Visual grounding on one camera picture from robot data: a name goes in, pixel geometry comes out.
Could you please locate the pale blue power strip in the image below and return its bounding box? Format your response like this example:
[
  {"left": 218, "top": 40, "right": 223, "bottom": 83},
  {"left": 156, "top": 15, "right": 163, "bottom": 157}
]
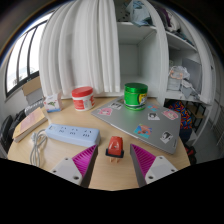
[{"left": 44, "top": 123, "right": 102, "bottom": 148}]

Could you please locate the white jar with red lid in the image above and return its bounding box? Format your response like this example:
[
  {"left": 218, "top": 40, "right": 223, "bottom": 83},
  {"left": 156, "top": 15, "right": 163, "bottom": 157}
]
[{"left": 71, "top": 85, "right": 96, "bottom": 112}]

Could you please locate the white ribbed radiator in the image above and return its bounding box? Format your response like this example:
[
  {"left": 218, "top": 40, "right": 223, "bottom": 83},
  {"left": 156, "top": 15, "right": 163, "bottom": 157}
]
[{"left": 23, "top": 97, "right": 46, "bottom": 116}]

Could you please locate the brown cardboard box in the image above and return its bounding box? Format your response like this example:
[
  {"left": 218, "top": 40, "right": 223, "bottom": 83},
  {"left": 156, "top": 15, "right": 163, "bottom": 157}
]
[{"left": 21, "top": 75, "right": 45, "bottom": 105}]

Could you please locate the multicoloured patterned bag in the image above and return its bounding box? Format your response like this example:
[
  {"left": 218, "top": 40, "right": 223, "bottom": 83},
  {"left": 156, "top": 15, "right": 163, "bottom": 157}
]
[{"left": 167, "top": 100, "right": 195, "bottom": 132}]

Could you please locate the white shelf unit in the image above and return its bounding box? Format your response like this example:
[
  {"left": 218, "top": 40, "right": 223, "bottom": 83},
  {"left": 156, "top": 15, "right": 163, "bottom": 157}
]
[{"left": 114, "top": 0, "right": 215, "bottom": 107}]

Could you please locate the silver laptop with stickers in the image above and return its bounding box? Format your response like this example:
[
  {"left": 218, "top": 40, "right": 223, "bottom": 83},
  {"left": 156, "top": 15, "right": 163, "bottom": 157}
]
[{"left": 90, "top": 96, "right": 182, "bottom": 156}]

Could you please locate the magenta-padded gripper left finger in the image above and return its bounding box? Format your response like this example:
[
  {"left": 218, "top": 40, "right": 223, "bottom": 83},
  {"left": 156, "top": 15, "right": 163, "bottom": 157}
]
[{"left": 49, "top": 143, "right": 100, "bottom": 189}]

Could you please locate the orange-red charger block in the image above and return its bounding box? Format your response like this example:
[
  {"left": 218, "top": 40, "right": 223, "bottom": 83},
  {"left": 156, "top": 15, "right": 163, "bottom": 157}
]
[{"left": 105, "top": 135, "right": 126, "bottom": 164}]

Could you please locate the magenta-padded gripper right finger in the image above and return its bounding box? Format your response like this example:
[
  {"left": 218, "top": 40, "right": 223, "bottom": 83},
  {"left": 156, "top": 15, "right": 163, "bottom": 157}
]
[{"left": 129, "top": 143, "right": 180, "bottom": 188}]

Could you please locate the green metal tin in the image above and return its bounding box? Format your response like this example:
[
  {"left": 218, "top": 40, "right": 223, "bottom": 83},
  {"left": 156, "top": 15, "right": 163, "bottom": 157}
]
[{"left": 123, "top": 82, "right": 149, "bottom": 112}]

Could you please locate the white pleated curtain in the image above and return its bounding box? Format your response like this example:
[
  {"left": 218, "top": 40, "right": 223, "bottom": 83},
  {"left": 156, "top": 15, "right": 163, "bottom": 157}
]
[{"left": 37, "top": 0, "right": 122, "bottom": 100}]

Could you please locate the tan paperback book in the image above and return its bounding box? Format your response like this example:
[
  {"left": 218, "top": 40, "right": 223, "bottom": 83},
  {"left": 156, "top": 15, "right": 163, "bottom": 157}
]
[{"left": 12, "top": 106, "right": 49, "bottom": 144}]

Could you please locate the black-framed window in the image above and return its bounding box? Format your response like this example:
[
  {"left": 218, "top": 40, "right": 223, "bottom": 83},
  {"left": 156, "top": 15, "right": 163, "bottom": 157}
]
[{"left": 4, "top": 15, "right": 52, "bottom": 98}]

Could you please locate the black bag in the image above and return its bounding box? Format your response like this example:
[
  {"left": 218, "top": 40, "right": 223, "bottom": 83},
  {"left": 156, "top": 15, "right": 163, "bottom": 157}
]
[{"left": 0, "top": 109, "right": 27, "bottom": 155}]

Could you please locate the small white printed box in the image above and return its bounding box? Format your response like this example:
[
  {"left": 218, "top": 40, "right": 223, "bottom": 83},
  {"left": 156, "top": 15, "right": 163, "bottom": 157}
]
[{"left": 43, "top": 91, "right": 65, "bottom": 114}]

